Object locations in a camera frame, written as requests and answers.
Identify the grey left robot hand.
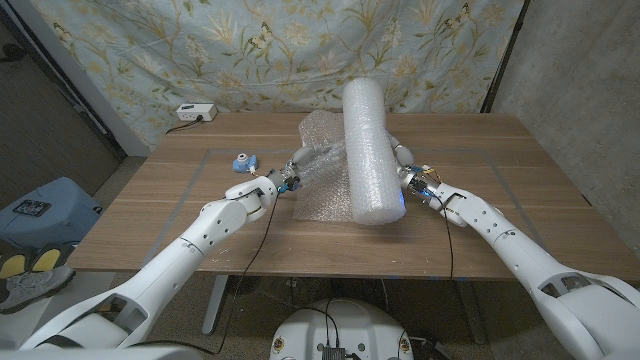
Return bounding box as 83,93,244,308
267,142,347,195

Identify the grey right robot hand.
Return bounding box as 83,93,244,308
389,134,442,201

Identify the clear bubble wrap roll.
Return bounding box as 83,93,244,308
292,77,407,226

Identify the white power strip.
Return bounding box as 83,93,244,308
175,103,219,123

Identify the floral light blue backdrop cloth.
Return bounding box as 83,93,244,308
29,0,526,151

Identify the white table leg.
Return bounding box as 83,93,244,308
454,279,489,345
202,274,231,335

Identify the black backdrop stand pole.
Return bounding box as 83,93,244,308
480,0,531,114

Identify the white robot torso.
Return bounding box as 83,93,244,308
269,298,415,360

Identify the blue plastic storage bin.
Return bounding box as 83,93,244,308
0,176,105,251

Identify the flat black patterned device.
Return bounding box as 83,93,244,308
12,199,53,218

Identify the shoe with yellow insole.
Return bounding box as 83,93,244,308
30,248,62,274
0,253,29,280

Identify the grey sneaker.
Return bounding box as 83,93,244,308
0,264,76,315

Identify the small blue toy camera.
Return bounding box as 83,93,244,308
232,153,260,175

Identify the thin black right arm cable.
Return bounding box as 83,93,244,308
442,197,456,281

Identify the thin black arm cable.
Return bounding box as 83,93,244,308
442,197,456,281
124,192,279,356

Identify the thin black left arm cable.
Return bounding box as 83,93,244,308
124,192,279,356

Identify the black power strip cord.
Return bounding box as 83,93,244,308
165,115,204,135

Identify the black torso cable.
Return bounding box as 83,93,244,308
292,299,342,349

